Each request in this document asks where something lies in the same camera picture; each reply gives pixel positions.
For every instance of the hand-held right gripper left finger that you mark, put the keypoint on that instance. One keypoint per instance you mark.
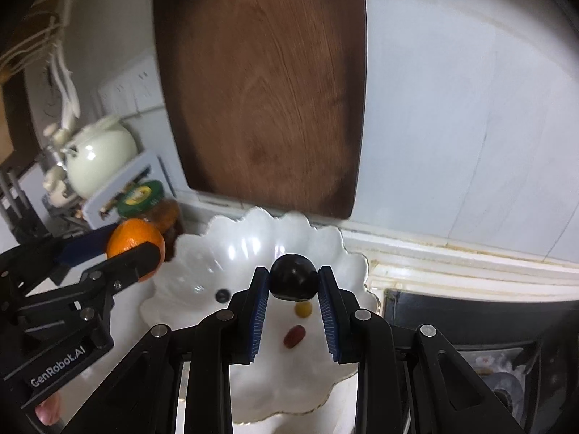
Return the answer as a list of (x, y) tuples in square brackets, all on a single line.
[(258, 312)]

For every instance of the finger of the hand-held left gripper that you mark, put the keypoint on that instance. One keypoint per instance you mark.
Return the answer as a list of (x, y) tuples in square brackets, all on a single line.
[(135, 260), (86, 246)]

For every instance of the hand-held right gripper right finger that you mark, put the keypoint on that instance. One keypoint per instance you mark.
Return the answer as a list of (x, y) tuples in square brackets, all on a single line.
[(328, 312)]

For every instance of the orange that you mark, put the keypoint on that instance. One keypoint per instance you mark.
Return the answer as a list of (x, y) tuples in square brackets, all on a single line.
[(131, 237)]

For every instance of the small tan round fruit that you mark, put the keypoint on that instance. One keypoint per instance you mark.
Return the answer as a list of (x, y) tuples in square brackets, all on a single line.
[(303, 309)]

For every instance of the blueberry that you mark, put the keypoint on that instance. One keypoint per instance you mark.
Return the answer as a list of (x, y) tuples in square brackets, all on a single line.
[(222, 295)]

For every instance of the dark purple plum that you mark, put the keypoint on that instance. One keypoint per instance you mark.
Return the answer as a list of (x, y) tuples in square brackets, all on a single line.
[(291, 275)]

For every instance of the white scalloped bowl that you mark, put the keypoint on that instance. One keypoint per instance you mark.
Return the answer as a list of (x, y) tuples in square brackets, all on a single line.
[(217, 257)]

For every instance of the person's left hand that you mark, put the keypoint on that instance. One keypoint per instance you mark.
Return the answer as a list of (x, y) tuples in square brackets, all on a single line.
[(47, 409)]

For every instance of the red date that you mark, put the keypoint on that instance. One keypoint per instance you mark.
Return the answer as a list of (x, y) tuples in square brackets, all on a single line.
[(295, 337)]

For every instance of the black knife block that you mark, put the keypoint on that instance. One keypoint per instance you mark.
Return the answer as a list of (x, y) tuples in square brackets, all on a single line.
[(27, 230)]

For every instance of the glass jar with green lid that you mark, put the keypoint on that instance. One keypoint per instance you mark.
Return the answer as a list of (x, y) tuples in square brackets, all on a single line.
[(140, 196)]

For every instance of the cream ceramic teapot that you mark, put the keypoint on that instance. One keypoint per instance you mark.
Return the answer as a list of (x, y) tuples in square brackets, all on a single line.
[(99, 158)]

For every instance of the brown wooden door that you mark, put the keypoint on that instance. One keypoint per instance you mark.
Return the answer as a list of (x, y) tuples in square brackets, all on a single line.
[(13, 122)]

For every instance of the gas burner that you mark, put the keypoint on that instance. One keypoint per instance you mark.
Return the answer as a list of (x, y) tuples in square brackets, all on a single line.
[(502, 384)]

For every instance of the brown wooden cutting board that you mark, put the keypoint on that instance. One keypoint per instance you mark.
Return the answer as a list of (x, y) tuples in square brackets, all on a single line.
[(262, 90)]

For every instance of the round wooden board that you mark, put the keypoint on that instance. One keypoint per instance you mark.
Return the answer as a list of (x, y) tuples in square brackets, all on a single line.
[(27, 40)]

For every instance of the black pan support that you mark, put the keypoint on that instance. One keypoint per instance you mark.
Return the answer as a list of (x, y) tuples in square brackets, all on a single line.
[(556, 379)]

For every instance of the white frame stand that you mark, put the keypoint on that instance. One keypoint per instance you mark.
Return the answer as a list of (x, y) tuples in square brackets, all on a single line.
[(135, 167)]

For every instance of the white wall socket panel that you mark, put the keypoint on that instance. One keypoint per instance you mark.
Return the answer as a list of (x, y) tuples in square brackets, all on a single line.
[(131, 86)]

